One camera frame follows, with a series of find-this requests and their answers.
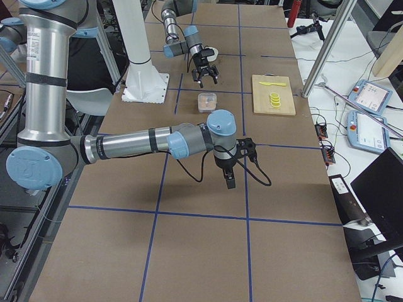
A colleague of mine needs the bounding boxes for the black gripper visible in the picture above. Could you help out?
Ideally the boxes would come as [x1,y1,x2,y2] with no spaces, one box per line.
[191,52,219,88]
[213,147,236,189]

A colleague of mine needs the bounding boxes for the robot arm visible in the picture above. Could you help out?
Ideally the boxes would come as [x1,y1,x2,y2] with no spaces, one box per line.
[6,1,240,190]
[161,1,219,87]

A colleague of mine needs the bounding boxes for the clear plastic egg box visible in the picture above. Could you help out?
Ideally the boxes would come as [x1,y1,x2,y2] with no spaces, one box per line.
[198,92,217,113]

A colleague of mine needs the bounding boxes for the white bowl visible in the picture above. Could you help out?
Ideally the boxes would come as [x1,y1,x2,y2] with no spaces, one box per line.
[208,47,219,62]

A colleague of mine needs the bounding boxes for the yellow plastic knife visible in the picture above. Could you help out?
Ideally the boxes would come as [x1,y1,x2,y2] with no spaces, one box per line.
[258,81,287,87]

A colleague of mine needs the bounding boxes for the wooden cutting board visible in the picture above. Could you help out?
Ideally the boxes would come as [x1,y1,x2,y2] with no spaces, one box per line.
[252,75,296,116]

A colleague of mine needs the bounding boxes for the red cylinder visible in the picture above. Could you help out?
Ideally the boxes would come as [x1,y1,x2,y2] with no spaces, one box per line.
[287,0,302,28]

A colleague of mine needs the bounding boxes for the white chair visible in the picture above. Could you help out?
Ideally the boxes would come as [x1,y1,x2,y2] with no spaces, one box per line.
[66,88,113,116]

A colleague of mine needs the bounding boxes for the reacher grabber stick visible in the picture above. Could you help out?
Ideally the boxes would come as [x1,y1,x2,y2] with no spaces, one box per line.
[317,82,403,140]

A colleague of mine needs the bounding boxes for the black tripod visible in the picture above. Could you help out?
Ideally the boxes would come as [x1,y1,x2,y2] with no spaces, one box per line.
[290,13,329,42]

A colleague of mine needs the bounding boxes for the blue teach pendant tablet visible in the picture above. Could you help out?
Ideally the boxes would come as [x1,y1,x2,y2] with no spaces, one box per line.
[347,111,390,154]

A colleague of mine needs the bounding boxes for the black laptop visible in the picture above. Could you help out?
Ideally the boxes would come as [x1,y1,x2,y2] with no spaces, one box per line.
[351,147,402,239]

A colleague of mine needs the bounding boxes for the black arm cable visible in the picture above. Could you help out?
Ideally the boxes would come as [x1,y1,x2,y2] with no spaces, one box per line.
[174,145,273,186]

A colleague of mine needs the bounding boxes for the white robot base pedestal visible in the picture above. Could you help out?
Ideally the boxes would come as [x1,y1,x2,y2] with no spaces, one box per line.
[122,1,169,104]

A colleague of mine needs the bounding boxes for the aluminium frame post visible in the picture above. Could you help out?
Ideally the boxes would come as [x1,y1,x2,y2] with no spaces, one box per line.
[302,0,357,98]

